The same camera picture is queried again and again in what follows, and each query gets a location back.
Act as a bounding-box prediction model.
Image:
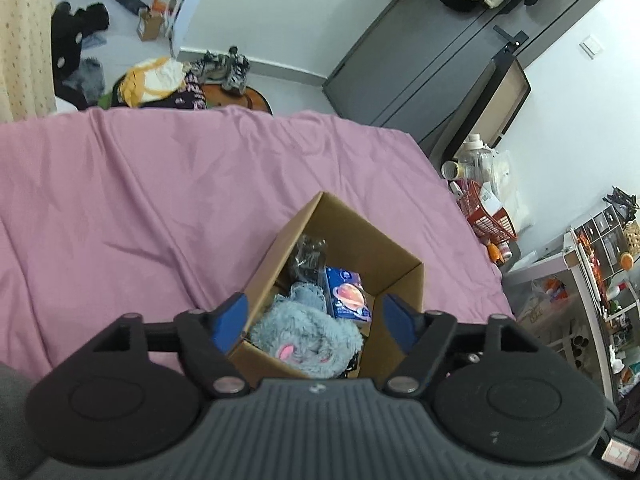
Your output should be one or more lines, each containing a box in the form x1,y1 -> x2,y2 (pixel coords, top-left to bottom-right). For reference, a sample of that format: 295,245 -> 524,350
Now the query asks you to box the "brown round mat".
200,82 -> 274,116

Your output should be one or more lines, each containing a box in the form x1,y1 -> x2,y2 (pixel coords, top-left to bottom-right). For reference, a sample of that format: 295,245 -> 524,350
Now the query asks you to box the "white shelf unit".
502,227 -> 640,406

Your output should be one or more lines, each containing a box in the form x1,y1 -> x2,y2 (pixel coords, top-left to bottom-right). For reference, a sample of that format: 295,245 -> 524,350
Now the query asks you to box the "white plastic bag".
492,150 -> 536,231

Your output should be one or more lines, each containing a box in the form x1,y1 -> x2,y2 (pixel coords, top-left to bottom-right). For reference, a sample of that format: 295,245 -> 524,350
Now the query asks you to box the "grey drawer organizer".
575,200 -> 633,286

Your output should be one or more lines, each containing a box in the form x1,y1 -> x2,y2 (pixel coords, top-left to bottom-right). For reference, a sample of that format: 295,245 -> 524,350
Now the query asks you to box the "pair of grey sneakers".
192,46 -> 251,94

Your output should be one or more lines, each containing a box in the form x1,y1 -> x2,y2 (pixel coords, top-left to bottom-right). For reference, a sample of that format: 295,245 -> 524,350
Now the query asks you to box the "pink bedsheet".
0,105 -> 516,381

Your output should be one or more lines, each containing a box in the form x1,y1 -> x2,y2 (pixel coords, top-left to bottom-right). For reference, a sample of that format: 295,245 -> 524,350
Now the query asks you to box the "clear water bottle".
457,133 -> 498,183

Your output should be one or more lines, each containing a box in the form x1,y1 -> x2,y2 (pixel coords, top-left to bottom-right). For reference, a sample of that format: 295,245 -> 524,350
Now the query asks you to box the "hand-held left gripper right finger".
381,293 -> 541,397

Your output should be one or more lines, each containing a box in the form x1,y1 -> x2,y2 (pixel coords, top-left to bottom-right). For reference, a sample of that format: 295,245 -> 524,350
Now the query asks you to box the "grey fluffy plush toy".
249,302 -> 363,380

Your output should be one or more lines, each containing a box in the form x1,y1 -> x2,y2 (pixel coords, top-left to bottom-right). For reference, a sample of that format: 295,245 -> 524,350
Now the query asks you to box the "grey fluffy cloth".
65,57 -> 107,104

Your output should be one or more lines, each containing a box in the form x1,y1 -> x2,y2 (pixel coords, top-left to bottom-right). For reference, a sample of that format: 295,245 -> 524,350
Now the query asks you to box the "cream dotted curtain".
0,0 -> 59,123

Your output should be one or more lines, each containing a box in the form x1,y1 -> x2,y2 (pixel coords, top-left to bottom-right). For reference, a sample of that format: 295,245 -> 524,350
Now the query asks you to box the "blue product box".
324,266 -> 373,322

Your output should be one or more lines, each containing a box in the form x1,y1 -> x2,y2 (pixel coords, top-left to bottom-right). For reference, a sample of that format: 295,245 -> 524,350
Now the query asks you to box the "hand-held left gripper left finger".
92,291 -> 253,400

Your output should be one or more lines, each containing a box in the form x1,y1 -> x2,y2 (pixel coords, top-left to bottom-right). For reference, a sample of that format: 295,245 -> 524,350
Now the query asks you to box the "black lace pouch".
287,234 -> 327,283

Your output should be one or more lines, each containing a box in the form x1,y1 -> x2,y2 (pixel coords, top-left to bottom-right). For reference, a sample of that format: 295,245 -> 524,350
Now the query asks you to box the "blue knitted cloth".
272,281 -> 331,311

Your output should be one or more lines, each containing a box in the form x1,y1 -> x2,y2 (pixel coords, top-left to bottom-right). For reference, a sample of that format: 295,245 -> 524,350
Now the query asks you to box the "brown cardboard box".
227,191 -> 426,381

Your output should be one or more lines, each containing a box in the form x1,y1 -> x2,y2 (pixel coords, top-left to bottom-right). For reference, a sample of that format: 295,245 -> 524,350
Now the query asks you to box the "person's left leg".
0,364 -> 51,480

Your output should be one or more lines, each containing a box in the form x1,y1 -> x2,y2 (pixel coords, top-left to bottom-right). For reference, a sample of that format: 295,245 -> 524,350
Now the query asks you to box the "black printed garment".
175,72 -> 209,111

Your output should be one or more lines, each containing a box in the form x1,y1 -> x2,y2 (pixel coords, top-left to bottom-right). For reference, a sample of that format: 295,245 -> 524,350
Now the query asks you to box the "white printed bag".
517,280 -> 571,341

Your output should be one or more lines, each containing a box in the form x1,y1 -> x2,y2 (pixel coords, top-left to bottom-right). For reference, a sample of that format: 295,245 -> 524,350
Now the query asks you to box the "red plastic basket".
456,180 -> 519,243

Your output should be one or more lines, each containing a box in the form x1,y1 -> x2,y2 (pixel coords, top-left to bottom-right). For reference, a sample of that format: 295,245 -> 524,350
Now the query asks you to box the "small open cardboard carton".
137,7 -> 166,42

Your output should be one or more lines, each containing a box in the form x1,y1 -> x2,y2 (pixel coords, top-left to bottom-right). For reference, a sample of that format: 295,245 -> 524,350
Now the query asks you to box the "yellow white cloth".
118,57 -> 186,108

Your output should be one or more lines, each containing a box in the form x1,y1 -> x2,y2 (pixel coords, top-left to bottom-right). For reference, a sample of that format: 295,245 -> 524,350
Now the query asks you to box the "grey door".
322,0 -> 626,142

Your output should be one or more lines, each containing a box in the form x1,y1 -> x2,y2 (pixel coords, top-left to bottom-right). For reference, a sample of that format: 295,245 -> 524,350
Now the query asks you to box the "black clothes pile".
51,2 -> 110,111

